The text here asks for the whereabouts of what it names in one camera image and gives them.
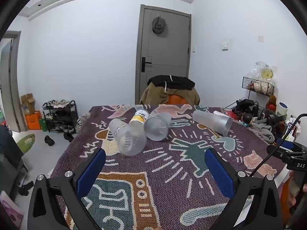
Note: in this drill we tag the brown jacket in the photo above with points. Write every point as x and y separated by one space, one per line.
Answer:
153 94

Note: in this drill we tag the yellow label bottle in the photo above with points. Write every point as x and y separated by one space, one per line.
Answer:
140 117

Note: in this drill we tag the orange chair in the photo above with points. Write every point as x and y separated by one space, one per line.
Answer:
176 100

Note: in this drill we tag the cardboard box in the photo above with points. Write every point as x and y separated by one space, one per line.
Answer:
28 103

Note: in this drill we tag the grey door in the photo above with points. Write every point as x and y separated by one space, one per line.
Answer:
168 52

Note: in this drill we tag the grey cloth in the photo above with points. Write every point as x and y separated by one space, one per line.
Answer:
262 130

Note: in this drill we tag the black jacket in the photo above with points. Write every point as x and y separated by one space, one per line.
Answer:
177 81

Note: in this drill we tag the clear plastic bag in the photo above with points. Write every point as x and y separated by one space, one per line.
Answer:
265 71

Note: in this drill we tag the brown plush toy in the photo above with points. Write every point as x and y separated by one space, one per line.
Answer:
272 101

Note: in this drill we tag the green slipper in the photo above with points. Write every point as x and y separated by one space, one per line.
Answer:
26 142

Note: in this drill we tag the grey hat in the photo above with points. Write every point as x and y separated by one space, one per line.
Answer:
159 27

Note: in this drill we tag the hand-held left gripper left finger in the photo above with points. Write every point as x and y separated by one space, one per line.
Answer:
92 172

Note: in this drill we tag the printed blanket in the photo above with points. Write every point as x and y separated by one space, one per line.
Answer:
168 163

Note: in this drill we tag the grey door frame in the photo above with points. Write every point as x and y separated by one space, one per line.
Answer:
13 81

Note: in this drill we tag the white light switch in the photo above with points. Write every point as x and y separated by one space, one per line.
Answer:
224 46

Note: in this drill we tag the white tape roll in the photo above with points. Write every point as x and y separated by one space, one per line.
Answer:
282 108

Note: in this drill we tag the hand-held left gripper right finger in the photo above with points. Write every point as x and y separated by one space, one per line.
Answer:
219 172

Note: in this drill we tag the orange box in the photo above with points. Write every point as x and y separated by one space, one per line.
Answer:
33 121

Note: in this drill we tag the frosted plastic cup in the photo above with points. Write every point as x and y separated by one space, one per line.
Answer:
157 128
212 122
127 139

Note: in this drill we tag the black shoe rack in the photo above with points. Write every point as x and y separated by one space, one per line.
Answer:
60 115

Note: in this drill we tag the black socks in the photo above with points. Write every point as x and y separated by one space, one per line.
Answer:
25 188

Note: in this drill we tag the black shoe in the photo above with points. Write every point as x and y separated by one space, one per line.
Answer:
69 137
49 140

